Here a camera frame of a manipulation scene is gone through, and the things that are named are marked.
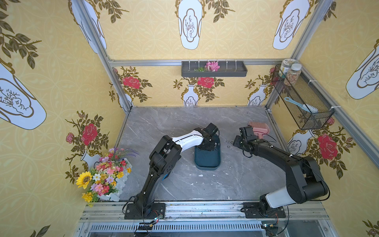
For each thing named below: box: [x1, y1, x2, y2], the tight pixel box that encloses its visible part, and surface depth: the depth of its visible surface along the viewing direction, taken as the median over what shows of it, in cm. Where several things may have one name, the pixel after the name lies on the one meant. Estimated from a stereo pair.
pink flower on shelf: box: [204, 61, 221, 72], surface depth 90 cm
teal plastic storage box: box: [194, 134, 221, 171], surface depth 90 cm
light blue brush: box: [283, 96, 319, 114], surface depth 73 cm
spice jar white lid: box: [283, 63, 303, 86], surface depth 82 cm
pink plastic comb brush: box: [248, 121, 270, 140], surface depth 108 cm
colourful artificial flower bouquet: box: [75, 147, 139, 208], surface depth 72 cm
